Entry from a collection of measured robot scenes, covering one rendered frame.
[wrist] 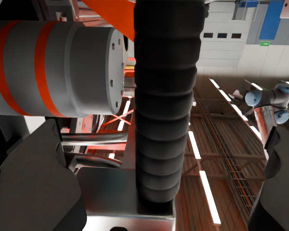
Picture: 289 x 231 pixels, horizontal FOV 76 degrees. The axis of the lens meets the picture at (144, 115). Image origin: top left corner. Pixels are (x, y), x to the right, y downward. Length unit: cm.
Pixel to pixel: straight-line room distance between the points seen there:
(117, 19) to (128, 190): 64
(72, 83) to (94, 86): 3
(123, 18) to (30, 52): 51
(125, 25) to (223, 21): 1331
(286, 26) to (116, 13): 1515
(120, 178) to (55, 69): 15
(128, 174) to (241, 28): 1430
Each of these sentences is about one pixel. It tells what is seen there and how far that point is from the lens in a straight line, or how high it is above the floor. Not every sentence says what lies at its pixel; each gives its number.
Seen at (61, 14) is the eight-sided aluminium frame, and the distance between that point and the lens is 56.
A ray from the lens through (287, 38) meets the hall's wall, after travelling 1590.
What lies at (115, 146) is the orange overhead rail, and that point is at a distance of 416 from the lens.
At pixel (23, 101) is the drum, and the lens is 29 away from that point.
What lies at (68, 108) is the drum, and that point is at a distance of 27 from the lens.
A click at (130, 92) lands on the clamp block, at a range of 46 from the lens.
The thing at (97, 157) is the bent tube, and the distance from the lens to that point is 34.
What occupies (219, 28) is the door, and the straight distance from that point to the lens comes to 1393.
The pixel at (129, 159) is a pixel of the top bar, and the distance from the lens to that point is 27.
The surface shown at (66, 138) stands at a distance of 41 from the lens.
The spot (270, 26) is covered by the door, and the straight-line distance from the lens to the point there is 1514.
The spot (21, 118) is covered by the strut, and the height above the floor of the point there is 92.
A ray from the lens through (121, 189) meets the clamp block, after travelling 17.
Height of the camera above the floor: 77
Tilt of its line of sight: 29 degrees up
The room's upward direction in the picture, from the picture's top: 179 degrees counter-clockwise
